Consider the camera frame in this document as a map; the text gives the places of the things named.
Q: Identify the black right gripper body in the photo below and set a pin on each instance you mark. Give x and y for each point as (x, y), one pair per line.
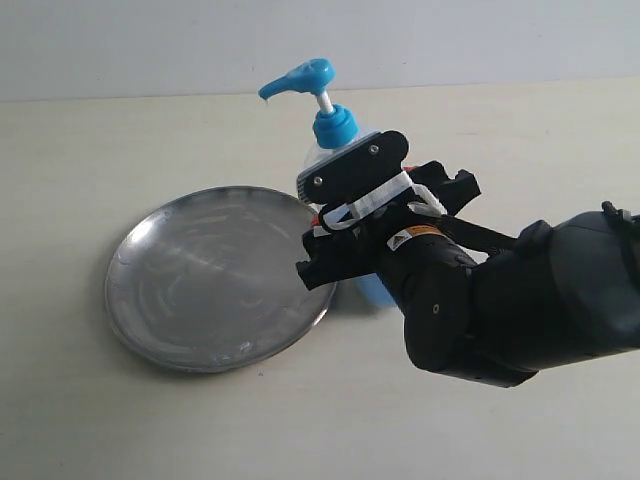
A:
(412, 242)

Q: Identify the blue soap pump bottle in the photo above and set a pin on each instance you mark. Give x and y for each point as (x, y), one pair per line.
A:
(335, 128)

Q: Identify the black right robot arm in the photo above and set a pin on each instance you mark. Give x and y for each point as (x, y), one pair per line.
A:
(482, 306)

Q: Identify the round steel plate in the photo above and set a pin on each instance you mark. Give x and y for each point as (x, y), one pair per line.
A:
(207, 283)

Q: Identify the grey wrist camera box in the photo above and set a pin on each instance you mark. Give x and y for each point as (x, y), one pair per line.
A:
(351, 173)

